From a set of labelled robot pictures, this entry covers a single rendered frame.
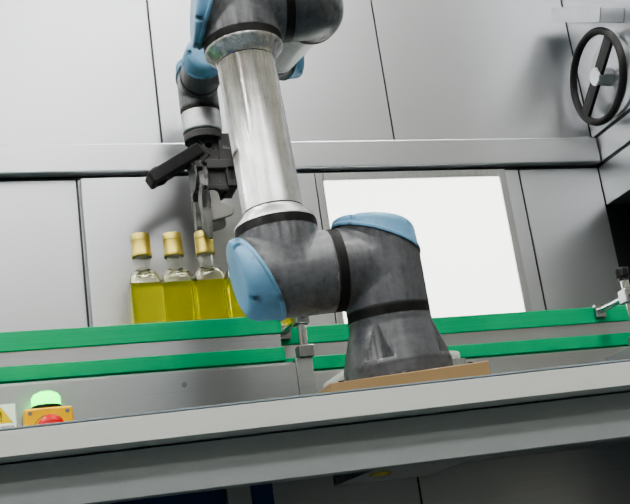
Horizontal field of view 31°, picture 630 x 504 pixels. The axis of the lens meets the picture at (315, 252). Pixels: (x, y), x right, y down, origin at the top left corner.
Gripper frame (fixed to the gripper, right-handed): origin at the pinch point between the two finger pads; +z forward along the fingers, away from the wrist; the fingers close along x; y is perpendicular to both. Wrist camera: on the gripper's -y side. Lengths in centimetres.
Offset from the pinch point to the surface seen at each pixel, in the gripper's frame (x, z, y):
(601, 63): 0, -36, 91
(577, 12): 3, -49, 89
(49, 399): -21.6, 31.5, -30.8
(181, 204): 12.1, -10.8, -0.9
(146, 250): -1.7, 2.6, -10.8
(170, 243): -1.3, 1.3, -6.4
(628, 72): -3, -32, 95
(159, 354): -13.5, 24.1, -12.3
